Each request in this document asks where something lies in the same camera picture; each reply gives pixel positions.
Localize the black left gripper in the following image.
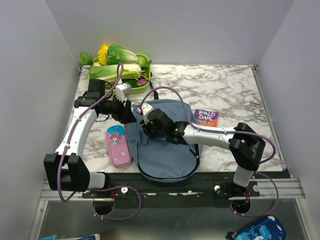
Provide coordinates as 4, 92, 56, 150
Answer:
100, 92, 137, 124

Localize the blue fabric backpack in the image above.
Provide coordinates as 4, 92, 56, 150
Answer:
125, 105, 203, 183

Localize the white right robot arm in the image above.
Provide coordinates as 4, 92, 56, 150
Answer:
137, 104, 266, 196

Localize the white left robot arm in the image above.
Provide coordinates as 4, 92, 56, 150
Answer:
43, 79, 136, 198

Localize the pink pencil case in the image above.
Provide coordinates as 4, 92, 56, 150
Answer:
106, 125, 132, 168

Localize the purple onion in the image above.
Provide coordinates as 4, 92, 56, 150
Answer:
136, 76, 149, 87

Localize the green plastic vegetable tray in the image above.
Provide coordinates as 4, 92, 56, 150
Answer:
88, 53, 152, 95

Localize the white napa cabbage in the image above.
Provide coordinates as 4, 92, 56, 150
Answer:
89, 64, 142, 76

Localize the purple Roald Dahl book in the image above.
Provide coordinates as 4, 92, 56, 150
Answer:
194, 109, 219, 127

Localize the green lettuce head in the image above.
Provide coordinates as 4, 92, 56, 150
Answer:
106, 44, 138, 65

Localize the yellow flower vegetable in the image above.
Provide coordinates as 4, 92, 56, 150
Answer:
97, 44, 109, 66

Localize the blue shark pencil case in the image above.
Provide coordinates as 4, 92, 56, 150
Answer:
225, 215, 287, 240

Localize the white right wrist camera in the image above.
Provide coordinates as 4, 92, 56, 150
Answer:
137, 102, 154, 117

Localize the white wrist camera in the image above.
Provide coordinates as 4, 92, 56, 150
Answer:
137, 102, 154, 117
115, 83, 133, 102

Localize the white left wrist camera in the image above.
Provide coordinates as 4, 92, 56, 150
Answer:
115, 83, 133, 102

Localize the aluminium mounting rail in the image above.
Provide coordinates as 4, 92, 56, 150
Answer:
40, 178, 306, 201

